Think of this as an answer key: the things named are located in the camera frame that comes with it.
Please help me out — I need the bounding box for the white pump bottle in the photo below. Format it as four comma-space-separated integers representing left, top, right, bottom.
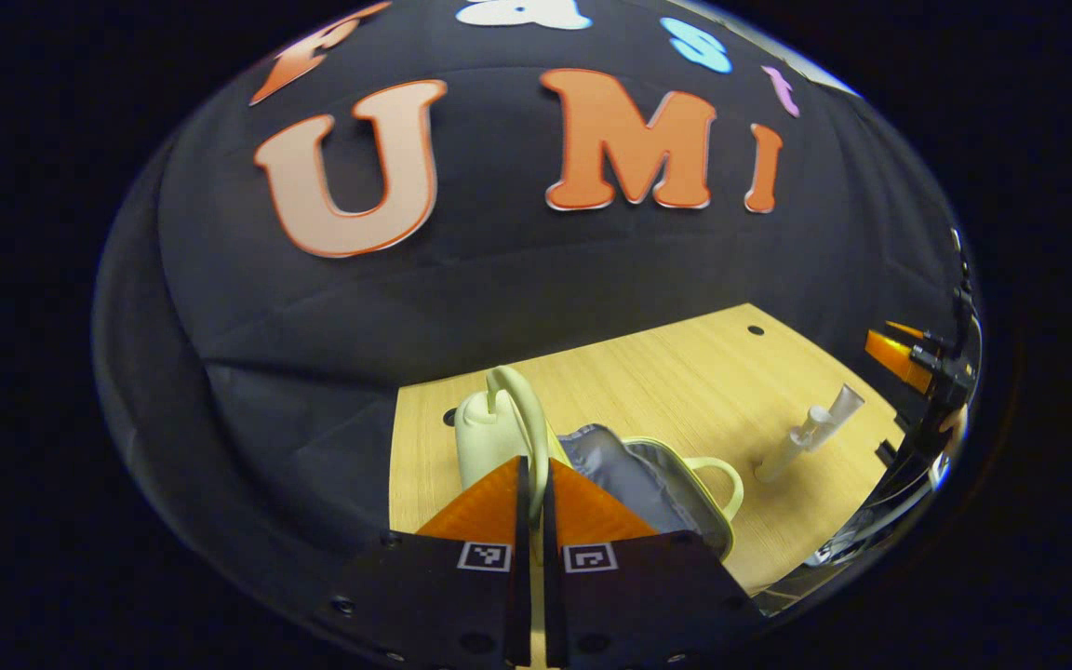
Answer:
755, 384, 866, 485

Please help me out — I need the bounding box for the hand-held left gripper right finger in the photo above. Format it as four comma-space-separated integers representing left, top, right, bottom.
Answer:
543, 458, 765, 669

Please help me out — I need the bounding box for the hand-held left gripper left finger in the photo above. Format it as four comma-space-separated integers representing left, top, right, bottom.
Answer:
313, 456, 532, 669

